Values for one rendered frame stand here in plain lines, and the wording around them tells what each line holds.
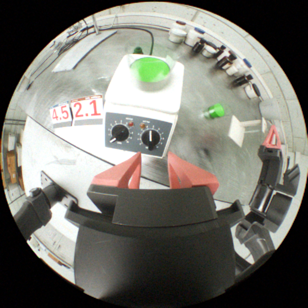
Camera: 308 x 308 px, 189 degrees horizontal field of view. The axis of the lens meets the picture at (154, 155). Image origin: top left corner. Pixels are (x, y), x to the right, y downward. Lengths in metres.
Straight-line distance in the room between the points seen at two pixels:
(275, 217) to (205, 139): 0.27
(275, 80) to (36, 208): 1.03
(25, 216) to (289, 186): 0.49
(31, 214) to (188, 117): 0.45
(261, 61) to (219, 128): 0.53
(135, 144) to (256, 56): 0.69
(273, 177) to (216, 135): 0.20
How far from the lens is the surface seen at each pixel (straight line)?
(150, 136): 0.17
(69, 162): 0.31
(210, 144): 0.30
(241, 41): 0.64
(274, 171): 0.24
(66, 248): 2.42
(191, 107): 0.29
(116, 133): 0.19
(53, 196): 0.35
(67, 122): 0.32
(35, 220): 0.29
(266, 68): 0.70
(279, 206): 0.23
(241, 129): 0.41
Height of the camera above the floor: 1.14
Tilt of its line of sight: 80 degrees down
